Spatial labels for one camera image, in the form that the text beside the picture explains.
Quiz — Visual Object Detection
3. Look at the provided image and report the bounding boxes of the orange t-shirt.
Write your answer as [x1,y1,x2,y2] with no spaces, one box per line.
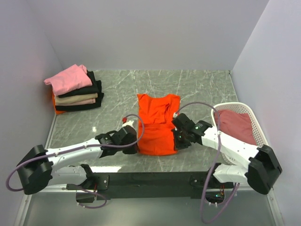
[52,92,66,115]
[137,94,181,156]

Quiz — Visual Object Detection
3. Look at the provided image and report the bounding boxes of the folded orange t-shirt bottom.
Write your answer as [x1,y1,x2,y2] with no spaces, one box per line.
[52,92,66,115]

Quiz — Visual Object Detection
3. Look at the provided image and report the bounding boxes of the folded pink t-shirt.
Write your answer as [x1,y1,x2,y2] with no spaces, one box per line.
[44,64,92,96]

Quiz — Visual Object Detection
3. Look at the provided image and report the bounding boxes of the dusty red t-shirt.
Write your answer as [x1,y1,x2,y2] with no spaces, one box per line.
[218,109,256,145]

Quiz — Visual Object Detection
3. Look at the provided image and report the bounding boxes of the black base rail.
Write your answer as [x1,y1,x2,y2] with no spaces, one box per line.
[65,171,235,204]

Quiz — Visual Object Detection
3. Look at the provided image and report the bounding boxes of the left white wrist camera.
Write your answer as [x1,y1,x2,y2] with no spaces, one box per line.
[122,117,136,129]

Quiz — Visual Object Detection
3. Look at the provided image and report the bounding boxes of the folded beige t-shirt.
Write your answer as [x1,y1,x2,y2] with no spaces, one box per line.
[54,93,98,106]

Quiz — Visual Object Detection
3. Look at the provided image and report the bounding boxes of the white perforated laundry basket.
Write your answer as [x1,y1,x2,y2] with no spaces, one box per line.
[211,102,267,167]

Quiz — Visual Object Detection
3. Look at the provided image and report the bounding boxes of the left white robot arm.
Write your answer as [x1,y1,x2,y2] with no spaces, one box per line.
[17,125,138,195]

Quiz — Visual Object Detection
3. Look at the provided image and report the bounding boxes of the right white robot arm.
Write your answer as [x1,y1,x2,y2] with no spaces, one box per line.
[172,113,282,194]

